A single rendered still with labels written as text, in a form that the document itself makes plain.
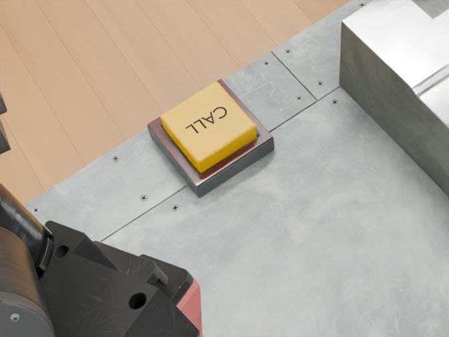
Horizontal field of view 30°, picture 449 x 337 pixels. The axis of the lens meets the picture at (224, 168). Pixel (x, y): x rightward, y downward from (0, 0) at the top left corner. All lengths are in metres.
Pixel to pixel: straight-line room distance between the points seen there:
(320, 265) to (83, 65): 0.30
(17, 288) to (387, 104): 0.44
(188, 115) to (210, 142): 0.03
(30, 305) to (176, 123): 0.40
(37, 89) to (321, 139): 0.27
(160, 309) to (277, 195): 0.36
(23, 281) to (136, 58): 0.49
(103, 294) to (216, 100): 0.37
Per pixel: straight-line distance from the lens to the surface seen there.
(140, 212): 0.71
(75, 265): 0.40
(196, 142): 0.70
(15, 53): 0.84
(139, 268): 0.45
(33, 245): 0.41
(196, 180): 0.70
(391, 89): 0.68
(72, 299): 0.39
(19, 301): 0.33
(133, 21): 0.83
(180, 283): 0.46
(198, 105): 0.72
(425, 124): 0.67
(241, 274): 0.68
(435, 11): 0.74
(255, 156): 0.71
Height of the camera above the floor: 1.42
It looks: 60 degrees down
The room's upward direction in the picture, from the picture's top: 11 degrees counter-clockwise
